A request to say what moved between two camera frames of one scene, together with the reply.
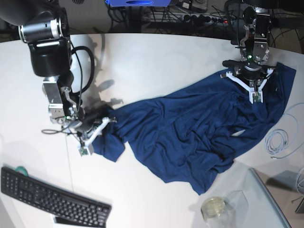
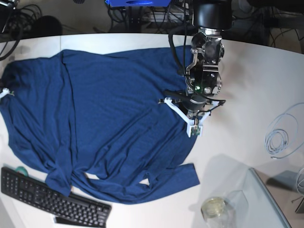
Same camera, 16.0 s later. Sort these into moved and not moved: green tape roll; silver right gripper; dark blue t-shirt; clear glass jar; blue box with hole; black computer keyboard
Moved: silver right gripper; dark blue t-shirt
Not moved: black computer keyboard; blue box with hole; green tape roll; clear glass jar
